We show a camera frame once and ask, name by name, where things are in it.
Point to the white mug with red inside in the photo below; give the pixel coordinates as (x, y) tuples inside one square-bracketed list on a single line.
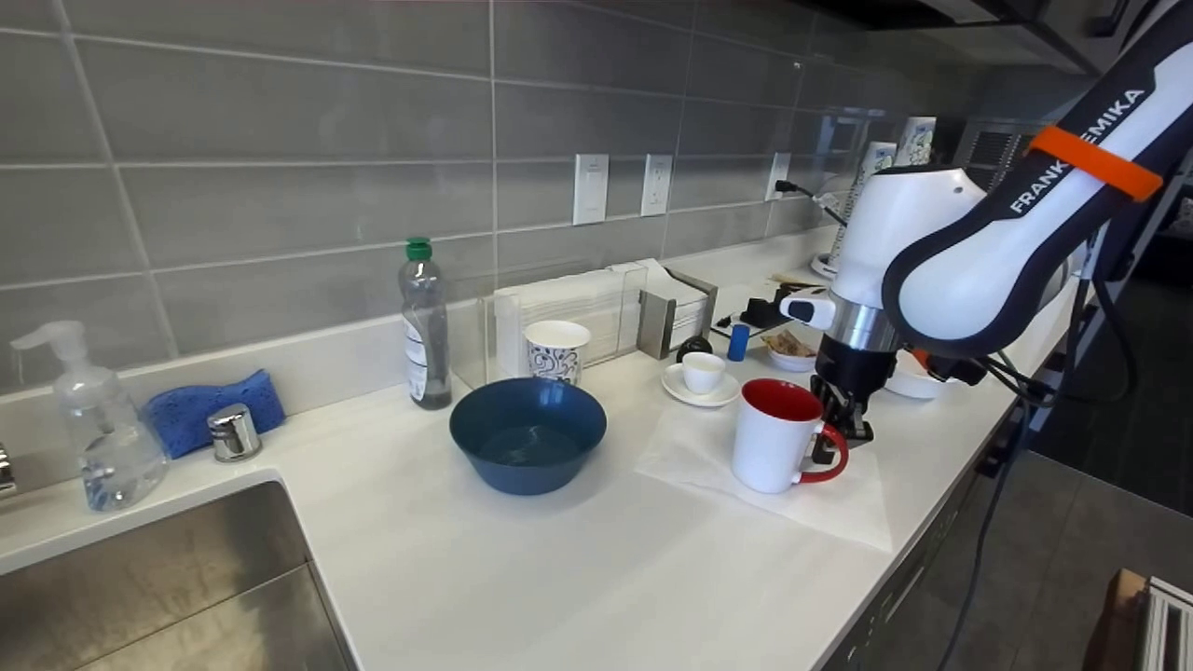
[(768, 442)]

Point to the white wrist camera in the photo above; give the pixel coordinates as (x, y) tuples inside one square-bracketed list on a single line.
[(808, 312)]

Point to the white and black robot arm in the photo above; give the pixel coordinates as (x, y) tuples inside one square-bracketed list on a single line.
[(981, 272)]

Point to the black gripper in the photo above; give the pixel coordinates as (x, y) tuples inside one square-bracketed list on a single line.
[(860, 362)]

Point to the brown wooden furniture piece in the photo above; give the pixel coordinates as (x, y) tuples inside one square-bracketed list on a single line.
[(1112, 621)]

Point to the stainless steel sink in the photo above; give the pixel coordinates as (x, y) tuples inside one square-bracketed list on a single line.
[(162, 599)]

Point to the printed white paper cup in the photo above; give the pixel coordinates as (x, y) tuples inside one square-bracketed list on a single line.
[(557, 354)]

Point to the white paper towel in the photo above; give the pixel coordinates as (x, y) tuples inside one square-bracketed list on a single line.
[(695, 471)]

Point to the small white cup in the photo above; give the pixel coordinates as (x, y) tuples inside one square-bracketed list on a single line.
[(703, 372)]

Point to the small metal knob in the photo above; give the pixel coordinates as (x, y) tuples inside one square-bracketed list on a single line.
[(236, 434)]

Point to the white wall outlet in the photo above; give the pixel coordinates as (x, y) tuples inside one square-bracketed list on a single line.
[(589, 189), (780, 170), (659, 184)]

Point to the clear soap pump dispenser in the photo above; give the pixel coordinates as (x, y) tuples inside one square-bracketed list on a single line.
[(117, 460)]

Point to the blue cylinder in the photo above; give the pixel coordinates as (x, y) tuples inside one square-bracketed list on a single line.
[(741, 342)]

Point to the blue sponge cloth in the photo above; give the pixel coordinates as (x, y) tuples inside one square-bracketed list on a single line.
[(189, 414)]

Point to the white saucer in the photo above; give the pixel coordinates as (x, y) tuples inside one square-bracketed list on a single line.
[(677, 394)]

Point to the clear bottle with green cap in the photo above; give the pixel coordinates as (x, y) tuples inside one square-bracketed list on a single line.
[(426, 337)]

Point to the dark blue bowl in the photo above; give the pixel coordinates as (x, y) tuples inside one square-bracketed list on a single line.
[(526, 434)]

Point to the white snack bowl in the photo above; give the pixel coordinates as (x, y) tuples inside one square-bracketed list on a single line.
[(792, 359)]

